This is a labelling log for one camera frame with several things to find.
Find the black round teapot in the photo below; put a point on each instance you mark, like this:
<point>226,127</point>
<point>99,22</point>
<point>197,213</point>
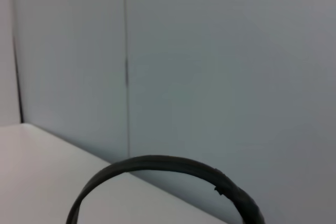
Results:
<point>157,162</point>

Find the white backdrop panel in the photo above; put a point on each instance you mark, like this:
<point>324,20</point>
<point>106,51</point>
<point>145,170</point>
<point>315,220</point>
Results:
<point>231,72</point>
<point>73,64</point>

